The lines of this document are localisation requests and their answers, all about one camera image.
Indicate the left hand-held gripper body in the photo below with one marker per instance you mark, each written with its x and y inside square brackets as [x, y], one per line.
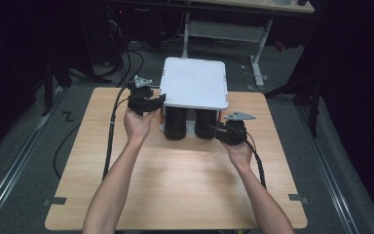
[140, 92]

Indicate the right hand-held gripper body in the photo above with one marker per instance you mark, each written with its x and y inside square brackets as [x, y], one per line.
[235, 130]

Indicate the white shoe rack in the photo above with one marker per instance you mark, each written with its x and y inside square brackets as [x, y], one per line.
[193, 83]

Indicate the person's left hand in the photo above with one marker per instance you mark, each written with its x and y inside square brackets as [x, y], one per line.
[138, 126]

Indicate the person's right hand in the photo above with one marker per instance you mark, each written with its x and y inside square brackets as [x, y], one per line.
[239, 154]

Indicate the black metal stand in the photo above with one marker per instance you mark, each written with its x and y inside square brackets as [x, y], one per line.
[311, 97]
[48, 87]

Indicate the grey tape piece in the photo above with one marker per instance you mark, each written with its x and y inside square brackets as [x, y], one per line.
[55, 201]
[298, 198]

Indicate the small red object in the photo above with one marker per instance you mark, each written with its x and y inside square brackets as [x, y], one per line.
[279, 46]

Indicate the wooden desk with white legs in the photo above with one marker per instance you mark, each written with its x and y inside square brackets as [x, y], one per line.
[227, 31]

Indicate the metal floor rail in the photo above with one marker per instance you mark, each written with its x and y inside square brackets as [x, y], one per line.
[13, 169]
[329, 175]

